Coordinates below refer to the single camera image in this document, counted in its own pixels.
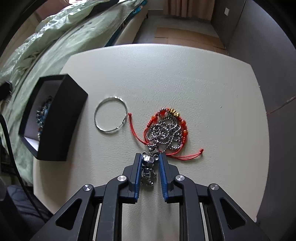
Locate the white side table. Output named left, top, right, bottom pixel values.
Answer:
left=33, top=44, right=269, bottom=240

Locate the black jewelry box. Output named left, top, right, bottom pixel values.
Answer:
left=18, top=74, right=88, bottom=162

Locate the silver ball chain bear necklace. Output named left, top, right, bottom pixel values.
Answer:
left=139, top=107, right=183, bottom=188

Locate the bed with green sheet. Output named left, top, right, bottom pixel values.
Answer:
left=1, top=1, right=147, bottom=185

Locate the blue braided cord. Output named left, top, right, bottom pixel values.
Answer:
left=36, top=96, right=54, bottom=140

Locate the white wall socket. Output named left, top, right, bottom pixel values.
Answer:
left=224, top=8, right=230, bottom=16

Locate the red string bracelet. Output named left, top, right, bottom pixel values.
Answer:
left=127, top=107, right=205, bottom=161

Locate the right pink curtain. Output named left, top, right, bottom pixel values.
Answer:
left=164, top=0, right=215, bottom=21

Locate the silver bangle ring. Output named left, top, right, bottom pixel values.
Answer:
left=93, top=96, right=129, bottom=133

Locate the cardboard floor sheet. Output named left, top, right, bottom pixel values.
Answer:
left=154, top=28, right=228, bottom=55

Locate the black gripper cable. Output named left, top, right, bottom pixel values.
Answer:
left=0, top=113, right=50, bottom=223

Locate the light green duvet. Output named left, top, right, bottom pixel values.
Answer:
left=0, top=0, right=121, bottom=82

